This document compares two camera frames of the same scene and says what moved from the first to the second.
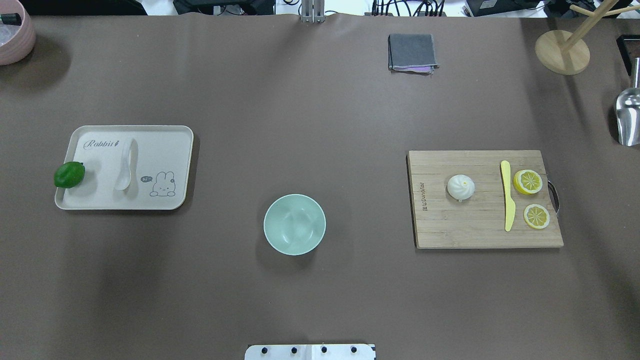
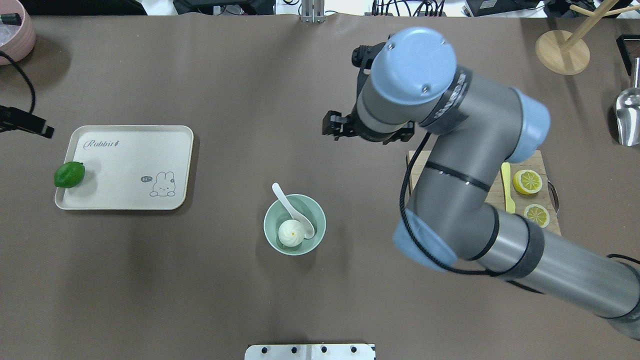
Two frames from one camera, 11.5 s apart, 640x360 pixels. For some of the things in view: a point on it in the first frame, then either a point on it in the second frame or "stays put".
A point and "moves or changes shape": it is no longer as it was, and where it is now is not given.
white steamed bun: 461,187 moves or changes shape
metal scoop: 627,112 stays put
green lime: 69,175 stays put
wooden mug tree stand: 564,52 stays put
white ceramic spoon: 124,180 → 308,226
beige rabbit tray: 162,177 stays put
